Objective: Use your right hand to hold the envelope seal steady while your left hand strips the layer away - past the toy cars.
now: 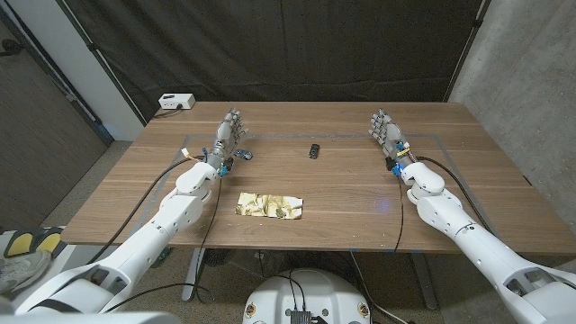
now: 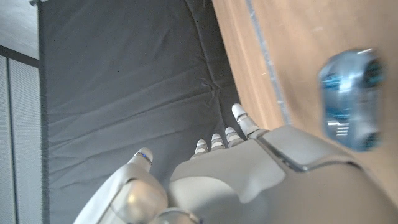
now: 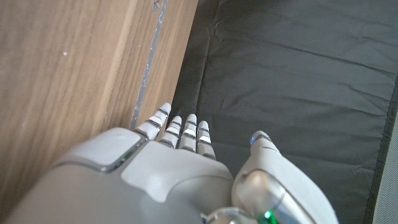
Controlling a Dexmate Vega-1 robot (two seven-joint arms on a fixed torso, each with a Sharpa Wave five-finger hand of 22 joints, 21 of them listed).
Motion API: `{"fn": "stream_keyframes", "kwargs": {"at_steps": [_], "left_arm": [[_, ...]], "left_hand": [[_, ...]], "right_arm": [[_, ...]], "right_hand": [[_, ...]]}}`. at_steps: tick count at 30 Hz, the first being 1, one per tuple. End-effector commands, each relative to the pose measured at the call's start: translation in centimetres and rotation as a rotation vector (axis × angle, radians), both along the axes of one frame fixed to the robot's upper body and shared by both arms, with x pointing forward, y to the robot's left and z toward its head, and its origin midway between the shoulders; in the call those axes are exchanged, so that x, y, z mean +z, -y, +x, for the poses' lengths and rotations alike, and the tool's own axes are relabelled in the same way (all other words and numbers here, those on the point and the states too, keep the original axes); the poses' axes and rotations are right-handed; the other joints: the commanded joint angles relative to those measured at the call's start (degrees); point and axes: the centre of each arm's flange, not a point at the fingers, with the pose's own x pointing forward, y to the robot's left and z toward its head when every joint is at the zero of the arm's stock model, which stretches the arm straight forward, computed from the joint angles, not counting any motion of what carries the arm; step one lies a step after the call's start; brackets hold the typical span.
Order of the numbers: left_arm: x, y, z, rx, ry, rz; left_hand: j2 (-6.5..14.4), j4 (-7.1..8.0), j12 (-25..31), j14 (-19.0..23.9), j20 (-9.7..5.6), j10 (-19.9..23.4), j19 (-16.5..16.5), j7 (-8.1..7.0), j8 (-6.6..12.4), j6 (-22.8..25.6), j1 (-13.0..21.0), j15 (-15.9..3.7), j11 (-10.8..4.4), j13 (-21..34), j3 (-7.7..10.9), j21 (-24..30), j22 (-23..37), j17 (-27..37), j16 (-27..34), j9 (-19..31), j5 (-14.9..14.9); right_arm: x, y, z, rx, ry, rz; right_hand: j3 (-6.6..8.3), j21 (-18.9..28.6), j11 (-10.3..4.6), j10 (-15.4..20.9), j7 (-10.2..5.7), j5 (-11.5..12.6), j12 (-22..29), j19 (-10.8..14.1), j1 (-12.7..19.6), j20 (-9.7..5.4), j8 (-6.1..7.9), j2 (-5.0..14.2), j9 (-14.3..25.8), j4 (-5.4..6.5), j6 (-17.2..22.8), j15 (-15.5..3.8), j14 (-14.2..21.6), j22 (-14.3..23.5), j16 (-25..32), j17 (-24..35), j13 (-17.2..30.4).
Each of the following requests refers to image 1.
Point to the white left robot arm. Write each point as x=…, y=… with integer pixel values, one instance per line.
x=180, y=209

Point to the grey table leg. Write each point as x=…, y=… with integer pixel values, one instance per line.
x=423, y=281
x=193, y=274

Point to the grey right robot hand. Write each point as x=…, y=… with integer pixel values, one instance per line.
x=390, y=135

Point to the black curtain backdrop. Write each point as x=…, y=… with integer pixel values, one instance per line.
x=270, y=45

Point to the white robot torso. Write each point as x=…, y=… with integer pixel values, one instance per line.
x=308, y=292

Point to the yellow black foot pedal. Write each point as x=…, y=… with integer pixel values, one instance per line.
x=19, y=243
x=48, y=240

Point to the blue toy car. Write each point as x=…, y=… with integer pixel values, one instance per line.
x=245, y=155

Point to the gold foil envelope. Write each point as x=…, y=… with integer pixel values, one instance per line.
x=270, y=206

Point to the grey sneaker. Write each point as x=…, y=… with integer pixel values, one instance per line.
x=22, y=270

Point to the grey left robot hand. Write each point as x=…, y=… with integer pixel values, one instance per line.
x=227, y=135

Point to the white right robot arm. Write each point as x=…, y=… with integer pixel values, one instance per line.
x=450, y=213

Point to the black backdrop pole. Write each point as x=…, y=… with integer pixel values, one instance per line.
x=468, y=49
x=103, y=67

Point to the black toy car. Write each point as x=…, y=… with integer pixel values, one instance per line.
x=314, y=151

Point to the white power strip box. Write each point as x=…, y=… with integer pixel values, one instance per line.
x=176, y=101

